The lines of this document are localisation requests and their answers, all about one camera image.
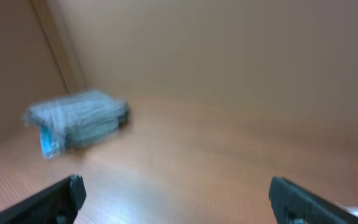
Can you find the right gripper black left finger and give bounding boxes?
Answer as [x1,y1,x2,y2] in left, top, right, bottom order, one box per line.
[0,175,86,224]

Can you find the folded grey trousers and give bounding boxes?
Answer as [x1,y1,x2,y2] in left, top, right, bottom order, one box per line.
[23,90,130,153]

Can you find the folded blue jeans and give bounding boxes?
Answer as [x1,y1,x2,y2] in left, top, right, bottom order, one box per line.
[39,126,61,159]

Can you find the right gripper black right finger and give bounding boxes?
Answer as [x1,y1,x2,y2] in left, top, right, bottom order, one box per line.
[268,176,358,224]

